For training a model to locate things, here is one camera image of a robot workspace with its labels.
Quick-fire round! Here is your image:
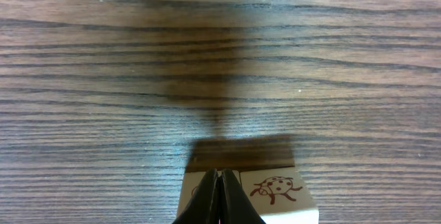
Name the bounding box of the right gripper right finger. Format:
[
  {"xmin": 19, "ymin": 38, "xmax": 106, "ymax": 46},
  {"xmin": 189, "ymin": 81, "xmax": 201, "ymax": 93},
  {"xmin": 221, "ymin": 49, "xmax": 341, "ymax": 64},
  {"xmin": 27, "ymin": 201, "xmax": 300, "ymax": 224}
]
[{"xmin": 219, "ymin": 170, "xmax": 265, "ymax": 224}]

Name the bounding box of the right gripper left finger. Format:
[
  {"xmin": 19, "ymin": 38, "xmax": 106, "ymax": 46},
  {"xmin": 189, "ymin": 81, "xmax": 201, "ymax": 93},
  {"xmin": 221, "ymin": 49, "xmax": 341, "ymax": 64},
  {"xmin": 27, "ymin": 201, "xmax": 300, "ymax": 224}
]
[{"xmin": 173, "ymin": 169, "xmax": 219, "ymax": 224}]

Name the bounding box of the white ladybug wooden block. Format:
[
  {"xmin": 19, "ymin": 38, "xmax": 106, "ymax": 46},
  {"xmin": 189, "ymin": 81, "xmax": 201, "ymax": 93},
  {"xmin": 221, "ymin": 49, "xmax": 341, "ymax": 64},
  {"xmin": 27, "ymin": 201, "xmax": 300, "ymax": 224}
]
[{"xmin": 240, "ymin": 167, "xmax": 319, "ymax": 224}]

